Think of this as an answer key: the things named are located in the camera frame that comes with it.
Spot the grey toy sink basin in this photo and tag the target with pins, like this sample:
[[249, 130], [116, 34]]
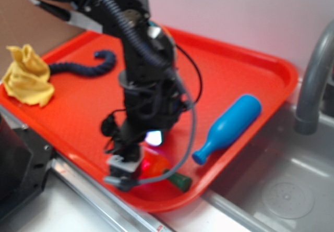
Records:
[[281, 180]]

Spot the blue toy bottle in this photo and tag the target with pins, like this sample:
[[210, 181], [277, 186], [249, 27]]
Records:
[[229, 126]]

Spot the red plastic tray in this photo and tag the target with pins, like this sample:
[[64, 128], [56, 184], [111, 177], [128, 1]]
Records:
[[71, 120]]

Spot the orange toy carrot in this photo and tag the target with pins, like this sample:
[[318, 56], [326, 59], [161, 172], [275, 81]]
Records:
[[155, 164]]

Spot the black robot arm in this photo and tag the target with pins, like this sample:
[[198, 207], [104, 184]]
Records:
[[152, 91]]

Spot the grey sink faucet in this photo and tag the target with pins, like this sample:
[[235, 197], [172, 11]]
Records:
[[318, 72]]

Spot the brown cardboard panel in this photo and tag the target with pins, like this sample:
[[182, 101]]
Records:
[[23, 23]]

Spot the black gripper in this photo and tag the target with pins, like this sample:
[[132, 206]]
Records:
[[126, 152]]

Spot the yellow crumpled cloth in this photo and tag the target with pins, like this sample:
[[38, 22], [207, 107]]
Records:
[[27, 77]]

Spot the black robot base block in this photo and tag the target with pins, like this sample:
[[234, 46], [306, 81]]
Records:
[[25, 164]]

